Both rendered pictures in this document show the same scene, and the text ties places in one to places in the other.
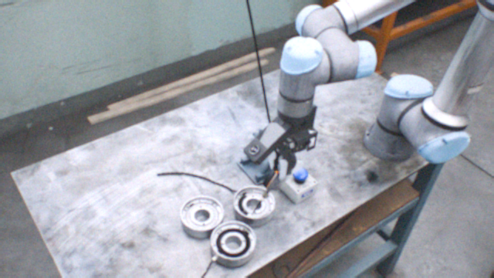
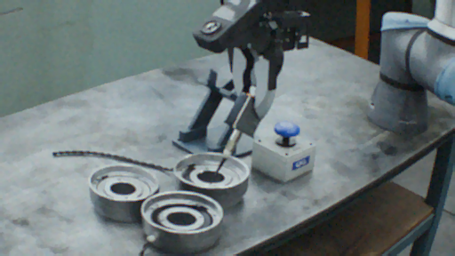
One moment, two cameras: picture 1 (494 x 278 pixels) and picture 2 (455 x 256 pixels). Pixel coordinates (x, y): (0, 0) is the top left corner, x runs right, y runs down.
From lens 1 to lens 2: 47 cm
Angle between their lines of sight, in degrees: 19
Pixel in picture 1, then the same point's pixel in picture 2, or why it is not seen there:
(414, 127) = (426, 55)
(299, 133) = (281, 14)
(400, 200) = (414, 218)
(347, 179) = (356, 153)
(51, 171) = not seen: outside the picture
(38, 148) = not seen: outside the picture
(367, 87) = (356, 70)
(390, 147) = (403, 109)
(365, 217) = (376, 242)
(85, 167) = not seen: outside the picture
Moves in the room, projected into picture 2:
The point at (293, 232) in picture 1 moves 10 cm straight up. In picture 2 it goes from (285, 213) to (294, 149)
